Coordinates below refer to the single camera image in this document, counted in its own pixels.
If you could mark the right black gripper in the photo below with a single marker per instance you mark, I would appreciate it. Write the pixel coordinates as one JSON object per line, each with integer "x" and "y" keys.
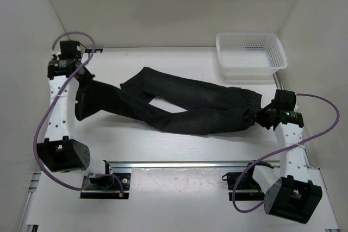
{"x": 259, "y": 116}

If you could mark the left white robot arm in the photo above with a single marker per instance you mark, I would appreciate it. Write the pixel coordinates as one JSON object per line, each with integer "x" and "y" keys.
{"x": 60, "y": 151}

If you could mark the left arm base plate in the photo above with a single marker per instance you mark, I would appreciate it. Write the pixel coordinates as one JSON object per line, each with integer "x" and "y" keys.
{"x": 116, "y": 186}

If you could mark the left aluminium rail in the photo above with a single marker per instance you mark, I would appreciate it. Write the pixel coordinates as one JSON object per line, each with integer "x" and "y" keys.
{"x": 24, "y": 226}

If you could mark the white perforated plastic basket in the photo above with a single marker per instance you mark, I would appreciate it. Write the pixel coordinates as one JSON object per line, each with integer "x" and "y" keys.
{"x": 254, "y": 55}

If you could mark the right aluminium rail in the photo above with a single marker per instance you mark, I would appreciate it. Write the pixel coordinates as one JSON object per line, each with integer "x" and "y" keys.
{"x": 288, "y": 130}

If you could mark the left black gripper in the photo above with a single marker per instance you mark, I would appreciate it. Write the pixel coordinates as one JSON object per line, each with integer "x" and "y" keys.
{"x": 83, "y": 66}

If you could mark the black trousers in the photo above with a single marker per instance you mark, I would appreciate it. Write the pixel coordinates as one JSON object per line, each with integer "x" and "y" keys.
{"x": 171, "y": 104}

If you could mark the blue corner label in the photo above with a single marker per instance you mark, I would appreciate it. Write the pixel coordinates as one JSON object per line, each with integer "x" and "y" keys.
{"x": 97, "y": 50}

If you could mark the aluminium rail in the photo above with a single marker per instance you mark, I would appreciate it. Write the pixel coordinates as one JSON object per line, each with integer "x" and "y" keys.
{"x": 288, "y": 130}
{"x": 179, "y": 164}
{"x": 24, "y": 226}

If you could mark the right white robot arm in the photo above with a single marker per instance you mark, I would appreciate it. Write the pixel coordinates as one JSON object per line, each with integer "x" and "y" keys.
{"x": 290, "y": 194}

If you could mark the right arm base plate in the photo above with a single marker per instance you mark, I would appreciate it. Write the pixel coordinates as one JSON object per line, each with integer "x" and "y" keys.
{"x": 247, "y": 190}

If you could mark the front aluminium rail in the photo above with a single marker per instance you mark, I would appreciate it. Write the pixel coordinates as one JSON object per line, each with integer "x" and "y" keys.
{"x": 179, "y": 164}

